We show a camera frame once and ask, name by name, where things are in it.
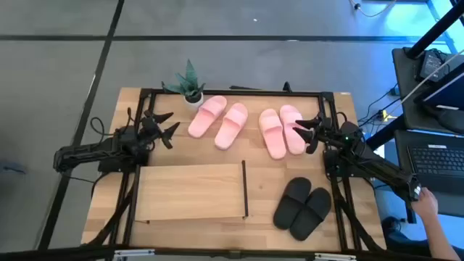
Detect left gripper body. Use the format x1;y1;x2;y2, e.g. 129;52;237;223
137;108;166;143

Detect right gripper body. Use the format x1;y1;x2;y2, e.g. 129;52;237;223
313;114;335;146

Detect pink rubber slide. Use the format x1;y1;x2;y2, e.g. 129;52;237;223
278;104;307;156
187;95;228;139
258;107;287;160
213;102;249;151

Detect wooden shelf black legs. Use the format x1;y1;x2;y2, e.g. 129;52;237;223
133;159;250;223

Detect black rubber slide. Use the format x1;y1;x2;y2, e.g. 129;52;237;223
289;187;333;242
273;176;312;231

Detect person's forearm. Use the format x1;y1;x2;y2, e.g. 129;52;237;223
422;213;462;261

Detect potted snake plant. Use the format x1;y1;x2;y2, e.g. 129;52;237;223
161;59;207;112

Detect black diagonal beam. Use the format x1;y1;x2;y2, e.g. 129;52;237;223
365;115;406;150
405;0;464;60

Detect black laptop desk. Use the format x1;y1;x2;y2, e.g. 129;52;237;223
394;129;464;218

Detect black equipment cart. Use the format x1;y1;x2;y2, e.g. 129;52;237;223
391;46;464;136

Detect black laptop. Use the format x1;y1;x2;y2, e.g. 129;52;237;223
405;143;464;196

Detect thin white rod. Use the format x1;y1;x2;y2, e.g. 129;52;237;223
399;49;464;107

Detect person's leg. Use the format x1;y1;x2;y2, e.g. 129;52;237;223
381;216;436;261

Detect black power adapter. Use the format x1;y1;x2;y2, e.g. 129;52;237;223
419;50;445;83

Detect person's hand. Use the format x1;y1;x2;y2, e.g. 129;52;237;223
411;187;439;218

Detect dark monitor screen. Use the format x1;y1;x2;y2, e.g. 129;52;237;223
413;61;464;112

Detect grey-blue floor object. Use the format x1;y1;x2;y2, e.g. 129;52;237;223
0;159;28;175

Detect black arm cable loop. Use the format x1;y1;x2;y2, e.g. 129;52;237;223
89;116;109;138

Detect black table frame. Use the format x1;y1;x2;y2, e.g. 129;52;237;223
0;86;464;261

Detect black floor cable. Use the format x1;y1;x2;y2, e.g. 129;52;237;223
357;83;402;128

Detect silver frame bracket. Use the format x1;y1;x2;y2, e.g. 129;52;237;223
314;252;357;261
114;249;156;259

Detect white floor cable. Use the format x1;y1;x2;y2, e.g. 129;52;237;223
347;0;398;18

